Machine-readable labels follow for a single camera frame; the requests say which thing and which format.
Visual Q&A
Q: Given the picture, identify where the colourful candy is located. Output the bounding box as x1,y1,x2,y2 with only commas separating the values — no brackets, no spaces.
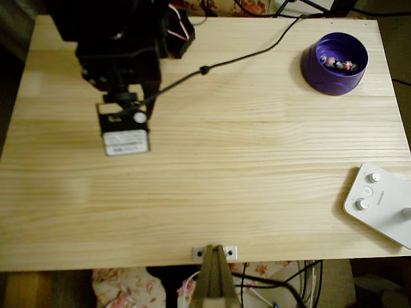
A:
320,55,360,73

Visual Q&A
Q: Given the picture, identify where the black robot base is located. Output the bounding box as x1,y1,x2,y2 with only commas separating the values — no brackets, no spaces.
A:
166,8,197,60

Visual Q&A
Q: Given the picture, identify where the purple plastic bowl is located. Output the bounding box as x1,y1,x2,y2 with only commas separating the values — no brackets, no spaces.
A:
300,31,370,96

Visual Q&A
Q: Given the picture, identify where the grey fabric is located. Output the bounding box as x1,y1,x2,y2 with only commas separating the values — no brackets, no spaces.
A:
0,0,52,62

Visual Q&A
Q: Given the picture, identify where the floral cushion with red flowers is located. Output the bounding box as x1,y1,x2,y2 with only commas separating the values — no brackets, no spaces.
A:
179,0,270,17

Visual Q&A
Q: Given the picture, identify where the black tripod stand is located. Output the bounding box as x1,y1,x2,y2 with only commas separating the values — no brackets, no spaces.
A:
274,0,335,19

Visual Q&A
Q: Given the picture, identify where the floral cloth with pink roses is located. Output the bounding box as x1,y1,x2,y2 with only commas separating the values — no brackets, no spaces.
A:
92,260,306,308

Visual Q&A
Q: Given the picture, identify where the white lamp base with knobs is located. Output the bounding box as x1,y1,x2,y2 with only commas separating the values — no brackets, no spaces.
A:
342,162,411,250

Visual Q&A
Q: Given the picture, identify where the black camera cable with bead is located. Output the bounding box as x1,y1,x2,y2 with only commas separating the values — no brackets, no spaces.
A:
120,14,304,115

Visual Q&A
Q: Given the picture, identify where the red white servo wire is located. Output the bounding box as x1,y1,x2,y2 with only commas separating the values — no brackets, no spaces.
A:
166,3,189,41

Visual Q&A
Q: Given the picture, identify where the grey metal bracket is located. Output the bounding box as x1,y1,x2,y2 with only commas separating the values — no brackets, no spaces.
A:
191,246,238,259

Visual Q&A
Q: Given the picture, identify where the white floor cable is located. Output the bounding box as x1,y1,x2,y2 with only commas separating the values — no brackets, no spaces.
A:
178,270,202,304

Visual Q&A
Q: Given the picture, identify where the table clamp with bracket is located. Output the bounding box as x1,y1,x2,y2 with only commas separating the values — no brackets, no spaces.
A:
191,244,241,308

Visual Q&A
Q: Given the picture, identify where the thick black floor cable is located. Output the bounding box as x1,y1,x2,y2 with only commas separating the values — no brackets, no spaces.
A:
231,271,306,308

